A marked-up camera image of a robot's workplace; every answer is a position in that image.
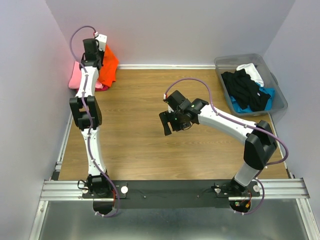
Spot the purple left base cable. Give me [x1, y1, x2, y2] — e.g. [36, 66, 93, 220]
[94, 178, 121, 218]

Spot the aluminium front rail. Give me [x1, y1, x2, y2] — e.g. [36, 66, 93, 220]
[40, 178, 310, 201]

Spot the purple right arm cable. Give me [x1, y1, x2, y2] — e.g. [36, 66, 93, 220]
[162, 77, 290, 166]

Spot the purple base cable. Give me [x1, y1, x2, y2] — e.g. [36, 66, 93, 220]
[94, 178, 121, 218]
[233, 178, 266, 216]

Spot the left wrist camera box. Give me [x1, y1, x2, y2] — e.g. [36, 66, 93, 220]
[94, 32, 108, 52]

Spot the white shirt in bin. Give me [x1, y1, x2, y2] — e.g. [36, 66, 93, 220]
[236, 63, 265, 87]

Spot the folded light pink shirt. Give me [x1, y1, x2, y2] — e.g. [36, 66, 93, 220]
[68, 61, 104, 90]

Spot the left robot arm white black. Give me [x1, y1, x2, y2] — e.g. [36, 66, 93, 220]
[69, 35, 113, 198]

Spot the blue shirt in bin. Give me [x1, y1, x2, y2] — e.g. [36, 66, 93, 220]
[229, 87, 276, 114]

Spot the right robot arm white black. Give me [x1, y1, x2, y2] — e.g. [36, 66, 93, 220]
[159, 91, 278, 196]

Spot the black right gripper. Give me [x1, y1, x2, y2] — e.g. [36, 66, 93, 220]
[158, 109, 191, 136]

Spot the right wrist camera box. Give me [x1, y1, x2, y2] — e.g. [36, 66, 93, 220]
[163, 90, 191, 112]

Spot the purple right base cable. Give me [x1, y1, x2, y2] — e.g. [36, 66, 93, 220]
[233, 178, 266, 216]

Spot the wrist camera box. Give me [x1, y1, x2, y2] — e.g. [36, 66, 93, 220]
[94, 32, 108, 52]
[163, 90, 191, 112]

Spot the folded magenta shirt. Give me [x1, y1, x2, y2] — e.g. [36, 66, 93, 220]
[95, 85, 109, 92]

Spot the clear plastic bin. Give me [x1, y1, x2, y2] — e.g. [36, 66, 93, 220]
[214, 53, 288, 116]

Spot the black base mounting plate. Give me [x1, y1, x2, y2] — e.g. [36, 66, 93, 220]
[82, 178, 262, 211]

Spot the black shirt in bin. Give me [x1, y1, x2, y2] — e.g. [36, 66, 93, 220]
[221, 69, 270, 112]

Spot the orange t shirt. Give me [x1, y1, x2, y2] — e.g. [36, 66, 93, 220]
[98, 45, 119, 88]

